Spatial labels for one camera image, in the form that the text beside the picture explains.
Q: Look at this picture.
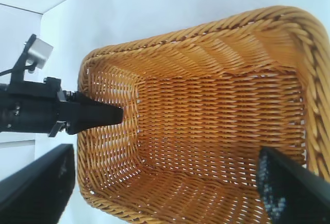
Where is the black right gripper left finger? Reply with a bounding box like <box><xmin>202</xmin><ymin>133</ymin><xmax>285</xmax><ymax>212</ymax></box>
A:
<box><xmin>0</xmin><ymin>143</ymin><xmax>76</xmax><ymax>224</ymax></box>

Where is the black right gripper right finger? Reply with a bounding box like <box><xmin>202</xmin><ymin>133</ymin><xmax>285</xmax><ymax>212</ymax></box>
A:
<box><xmin>256</xmin><ymin>147</ymin><xmax>330</xmax><ymax>224</ymax></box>

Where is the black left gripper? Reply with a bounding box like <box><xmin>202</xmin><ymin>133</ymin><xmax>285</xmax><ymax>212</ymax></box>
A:
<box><xmin>0</xmin><ymin>77</ymin><xmax>124</xmax><ymax>137</ymax></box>

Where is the woven wicker basket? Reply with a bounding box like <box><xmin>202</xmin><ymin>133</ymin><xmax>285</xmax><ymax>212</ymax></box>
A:
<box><xmin>76</xmin><ymin>5</ymin><xmax>330</xmax><ymax>224</ymax></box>

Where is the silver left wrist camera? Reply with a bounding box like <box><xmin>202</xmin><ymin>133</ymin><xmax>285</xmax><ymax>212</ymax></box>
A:
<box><xmin>11</xmin><ymin>33</ymin><xmax>54</xmax><ymax>83</ymax></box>

